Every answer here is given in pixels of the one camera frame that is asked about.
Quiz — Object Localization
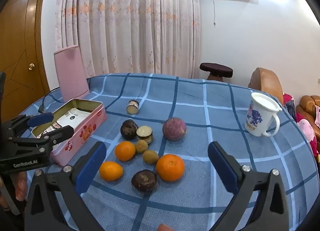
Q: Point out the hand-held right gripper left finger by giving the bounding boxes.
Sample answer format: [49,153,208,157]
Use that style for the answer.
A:
[24,141,107,231]

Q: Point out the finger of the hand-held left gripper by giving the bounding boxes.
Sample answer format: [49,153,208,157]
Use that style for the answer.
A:
[10,125,75,155]
[0,112,54,142]

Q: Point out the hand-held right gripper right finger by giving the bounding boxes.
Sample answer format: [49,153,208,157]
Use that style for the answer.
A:
[207,141,297,231]

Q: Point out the orange mandarin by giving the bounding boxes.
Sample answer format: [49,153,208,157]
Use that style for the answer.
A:
[156,154,185,182]
[115,141,136,162]
[99,161,124,181]

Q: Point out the pink metal tin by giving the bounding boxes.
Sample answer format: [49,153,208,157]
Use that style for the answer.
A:
[31,98,108,166]

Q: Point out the dark brown water chestnut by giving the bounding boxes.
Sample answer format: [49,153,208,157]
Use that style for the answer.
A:
[131,170,158,193]
[120,119,138,140]

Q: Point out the green kiwi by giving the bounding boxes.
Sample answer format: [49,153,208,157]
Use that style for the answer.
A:
[142,150,160,165]
[135,140,149,154]

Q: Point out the purple passion fruit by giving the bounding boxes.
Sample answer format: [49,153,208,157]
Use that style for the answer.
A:
[162,117,187,142]

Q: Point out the person's left hand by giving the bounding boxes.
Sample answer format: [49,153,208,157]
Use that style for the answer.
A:
[12,170,28,202]

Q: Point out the white printed leaflet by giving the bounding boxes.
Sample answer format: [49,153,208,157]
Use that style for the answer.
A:
[34,107,92,139]

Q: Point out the white cartoon mug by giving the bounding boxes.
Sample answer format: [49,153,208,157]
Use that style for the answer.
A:
[244,92,283,137]

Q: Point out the blue checked tablecloth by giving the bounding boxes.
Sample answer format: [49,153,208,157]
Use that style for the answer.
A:
[15,73,318,231]

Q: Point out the wooden door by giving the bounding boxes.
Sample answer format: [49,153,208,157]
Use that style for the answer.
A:
[0,0,50,124]

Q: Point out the red floral blanket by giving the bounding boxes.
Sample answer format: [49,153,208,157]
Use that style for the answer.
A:
[283,93,320,158]

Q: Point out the brown leather armchair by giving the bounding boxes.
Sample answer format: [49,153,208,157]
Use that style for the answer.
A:
[248,67,285,106]

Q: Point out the dark round stool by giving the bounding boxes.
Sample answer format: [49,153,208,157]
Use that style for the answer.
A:
[199,62,233,81]

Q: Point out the brown leather sofa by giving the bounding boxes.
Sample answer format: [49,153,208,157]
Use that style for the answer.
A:
[294,95,320,156]

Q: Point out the pink floral curtain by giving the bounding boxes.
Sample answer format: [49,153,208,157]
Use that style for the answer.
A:
[55,0,202,79]

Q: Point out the black power cable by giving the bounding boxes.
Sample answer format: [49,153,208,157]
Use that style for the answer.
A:
[39,88,66,114]

